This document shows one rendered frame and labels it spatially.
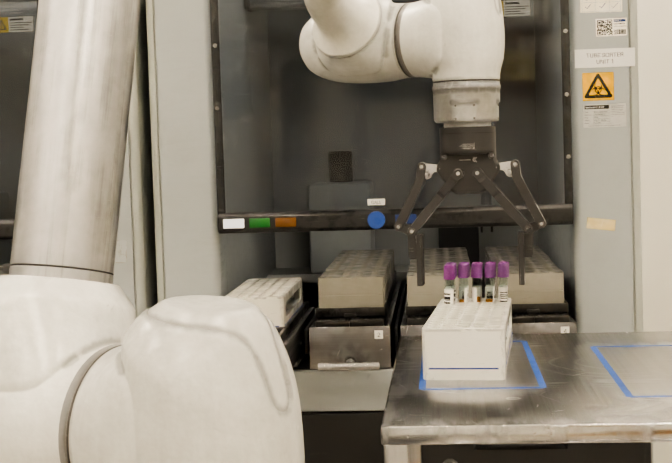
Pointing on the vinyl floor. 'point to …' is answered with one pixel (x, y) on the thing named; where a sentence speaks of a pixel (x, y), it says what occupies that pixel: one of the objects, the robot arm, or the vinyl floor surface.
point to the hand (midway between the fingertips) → (471, 276)
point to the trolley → (536, 395)
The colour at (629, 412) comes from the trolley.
